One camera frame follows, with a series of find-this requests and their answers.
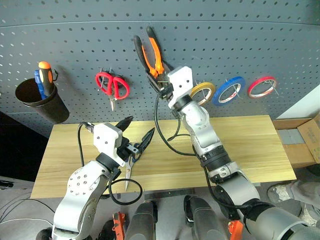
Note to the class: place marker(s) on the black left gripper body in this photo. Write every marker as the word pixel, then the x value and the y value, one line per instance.
pixel 125 150

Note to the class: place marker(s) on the orange and black pliers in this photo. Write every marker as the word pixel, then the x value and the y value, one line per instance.
pixel 157 55

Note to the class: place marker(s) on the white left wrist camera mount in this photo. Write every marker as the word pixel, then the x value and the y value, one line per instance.
pixel 106 137

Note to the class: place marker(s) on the dark rounded robot leg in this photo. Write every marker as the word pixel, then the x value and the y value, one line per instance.
pixel 202 220
pixel 140 222

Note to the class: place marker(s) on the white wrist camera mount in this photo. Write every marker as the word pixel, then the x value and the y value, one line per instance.
pixel 181 80
pixel 106 137

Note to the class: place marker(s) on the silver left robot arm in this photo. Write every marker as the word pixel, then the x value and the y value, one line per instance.
pixel 80 190

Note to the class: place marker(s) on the orange and black screwdriver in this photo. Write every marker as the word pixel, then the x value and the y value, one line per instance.
pixel 45 75

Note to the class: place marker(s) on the brown cardboard box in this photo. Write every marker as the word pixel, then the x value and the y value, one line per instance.
pixel 300 150

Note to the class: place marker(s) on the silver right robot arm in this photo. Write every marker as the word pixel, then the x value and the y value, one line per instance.
pixel 207 140

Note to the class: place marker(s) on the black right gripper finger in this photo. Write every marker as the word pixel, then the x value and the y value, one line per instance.
pixel 168 67
pixel 154 85

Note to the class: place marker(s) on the black pegboard cup holder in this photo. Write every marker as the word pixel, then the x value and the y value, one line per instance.
pixel 50 107

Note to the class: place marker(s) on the red tape roll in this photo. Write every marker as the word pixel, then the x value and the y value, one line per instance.
pixel 260 80

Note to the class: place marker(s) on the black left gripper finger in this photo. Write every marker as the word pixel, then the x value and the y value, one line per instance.
pixel 125 124
pixel 147 140

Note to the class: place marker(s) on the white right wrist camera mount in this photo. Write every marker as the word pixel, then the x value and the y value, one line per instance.
pixel 181 80

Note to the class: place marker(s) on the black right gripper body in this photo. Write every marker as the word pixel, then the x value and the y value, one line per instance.
pixel 167 92

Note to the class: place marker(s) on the metal pegboard hook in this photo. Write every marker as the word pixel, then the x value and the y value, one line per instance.
pixel 205 93
pixel 106 71
pixel 236 91
pixel 271 85

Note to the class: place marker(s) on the grey perforated pegboard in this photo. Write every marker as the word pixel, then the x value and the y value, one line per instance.
pixel 75 37

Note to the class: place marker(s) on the orange robot part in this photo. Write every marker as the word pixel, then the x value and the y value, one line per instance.
pixel 235 230
pixel 118 225

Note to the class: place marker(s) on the yellow tape roll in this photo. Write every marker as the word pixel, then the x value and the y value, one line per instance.
pixel 203 86

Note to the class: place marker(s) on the blue tape roll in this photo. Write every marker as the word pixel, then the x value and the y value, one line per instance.
pixel 226 86

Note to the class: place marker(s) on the metal table edge bracket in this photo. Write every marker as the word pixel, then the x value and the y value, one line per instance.
pixel 170 194

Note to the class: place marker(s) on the grey shoe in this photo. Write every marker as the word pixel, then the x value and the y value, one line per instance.
pixel 282 193

